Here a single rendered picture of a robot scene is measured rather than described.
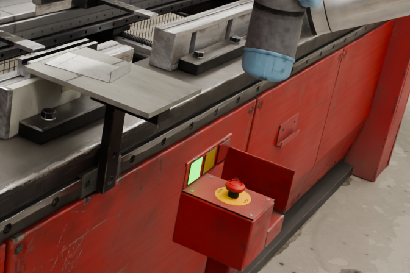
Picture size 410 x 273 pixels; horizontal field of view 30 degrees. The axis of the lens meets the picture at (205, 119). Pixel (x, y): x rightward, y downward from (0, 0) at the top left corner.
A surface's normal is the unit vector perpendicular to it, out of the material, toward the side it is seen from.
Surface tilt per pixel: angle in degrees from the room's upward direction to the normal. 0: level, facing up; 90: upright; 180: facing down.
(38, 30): 90
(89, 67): 0
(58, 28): 90
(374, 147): 90
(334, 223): 0
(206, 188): 0
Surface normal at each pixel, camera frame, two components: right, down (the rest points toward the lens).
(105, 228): 0.86, 0.32
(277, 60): 0.22, 0.45
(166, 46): -0.47, 0.26
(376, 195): 0.17, -0.91
